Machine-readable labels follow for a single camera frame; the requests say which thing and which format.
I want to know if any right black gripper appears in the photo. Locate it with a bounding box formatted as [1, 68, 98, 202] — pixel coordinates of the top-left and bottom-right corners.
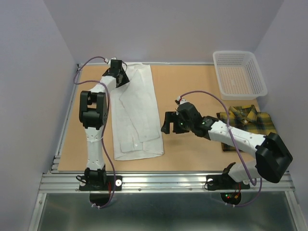
[161, 111, 193, 134]

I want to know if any white long sleeve shirt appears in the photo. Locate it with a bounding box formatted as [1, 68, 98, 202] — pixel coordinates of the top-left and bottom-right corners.
[111, 63, 164, 161]

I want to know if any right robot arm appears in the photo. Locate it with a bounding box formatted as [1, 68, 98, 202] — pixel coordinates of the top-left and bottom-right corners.
[161, 103, 293, 188]

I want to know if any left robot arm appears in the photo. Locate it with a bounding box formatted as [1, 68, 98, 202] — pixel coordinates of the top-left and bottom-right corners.
[77, 58, 129, 191]

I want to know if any yellow plaid folded shirt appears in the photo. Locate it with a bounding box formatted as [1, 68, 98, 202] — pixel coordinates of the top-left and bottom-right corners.
[216, 104, 282, 153]

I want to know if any white plastic basket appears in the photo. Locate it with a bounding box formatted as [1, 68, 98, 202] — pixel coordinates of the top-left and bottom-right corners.
[213, 51, 268, 101]

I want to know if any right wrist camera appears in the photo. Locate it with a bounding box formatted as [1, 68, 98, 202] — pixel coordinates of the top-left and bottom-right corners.
[175, 96, 186, 105]

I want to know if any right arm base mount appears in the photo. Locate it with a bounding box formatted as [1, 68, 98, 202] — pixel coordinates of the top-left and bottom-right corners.
[204, 174, 250, 191]

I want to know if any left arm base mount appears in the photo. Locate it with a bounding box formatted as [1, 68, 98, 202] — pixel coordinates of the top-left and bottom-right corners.
[76, 175, 123, 192]

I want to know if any aluminium front rail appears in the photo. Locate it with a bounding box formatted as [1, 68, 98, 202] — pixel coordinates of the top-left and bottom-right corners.
[39, 171, 295, 193]

